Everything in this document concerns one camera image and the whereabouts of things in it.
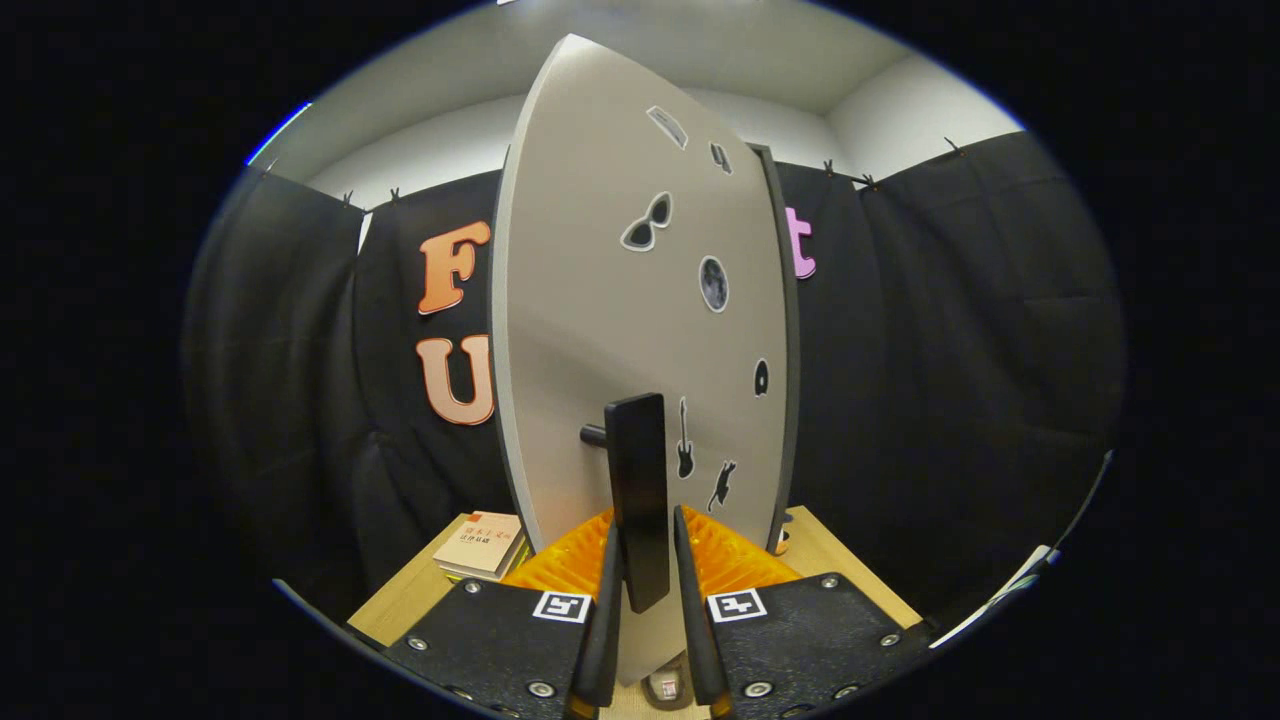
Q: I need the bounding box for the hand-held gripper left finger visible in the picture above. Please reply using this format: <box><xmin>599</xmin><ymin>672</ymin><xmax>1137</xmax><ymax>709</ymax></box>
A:
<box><xmin>385</xmin><ymin>505</ymin><xmax>626</xmax><ymax>720</ymax></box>

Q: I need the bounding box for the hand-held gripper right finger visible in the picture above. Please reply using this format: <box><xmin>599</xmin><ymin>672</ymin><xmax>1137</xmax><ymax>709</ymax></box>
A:
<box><xmin>672</xmin><ymin>505</ymin><xmax>936</xmax><ymax>720</ymax></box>

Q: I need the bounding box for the brown fuzzy shoe with bow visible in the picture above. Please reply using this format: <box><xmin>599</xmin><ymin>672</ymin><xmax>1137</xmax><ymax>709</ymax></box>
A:
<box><xmin>643</xmin><ymin>655</ymin><xmax>696</xmax><ymax>711</ymax></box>

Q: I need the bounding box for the black door handle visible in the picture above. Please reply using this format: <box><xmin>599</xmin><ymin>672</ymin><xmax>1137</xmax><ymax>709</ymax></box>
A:
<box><xmin>580</xmin><ymin>393</ymin><xmax>671</xmax><ymax>614</ymax></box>

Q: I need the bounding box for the dark grey shoe cabinet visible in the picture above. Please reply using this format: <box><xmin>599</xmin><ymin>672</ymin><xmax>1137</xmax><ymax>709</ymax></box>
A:
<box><xmin>750</xmin><ymin>143</ymin><xmax>801</xmax><ymax>551</ymax></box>

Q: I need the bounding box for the beige shoe cabinet door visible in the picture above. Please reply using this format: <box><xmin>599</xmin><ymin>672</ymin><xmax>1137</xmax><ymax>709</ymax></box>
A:
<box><xmin>490</xmin><ymin>33</ymin><xmax>791</xmax><ymax>686</ymax></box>

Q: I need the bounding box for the white panel edge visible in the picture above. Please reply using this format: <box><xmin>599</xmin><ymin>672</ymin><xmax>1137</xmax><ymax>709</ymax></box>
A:
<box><xmin>930</xmin><ymin>545</ymin><xmax>1061</xmax><ymax>649</ymax></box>

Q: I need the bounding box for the black backdrop cloth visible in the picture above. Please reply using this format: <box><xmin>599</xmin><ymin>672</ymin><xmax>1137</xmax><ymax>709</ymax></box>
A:
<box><xmin>183</xmin><ymin>130</ymin><xmax>1126</xmax><ymax>621</ymax></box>

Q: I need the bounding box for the long ceiling light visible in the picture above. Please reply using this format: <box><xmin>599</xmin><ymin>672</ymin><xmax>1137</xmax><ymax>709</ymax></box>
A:
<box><xmin>247</xmin><ymin>100</ymin><xmax>313</xmax><ymax>167</ymax></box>

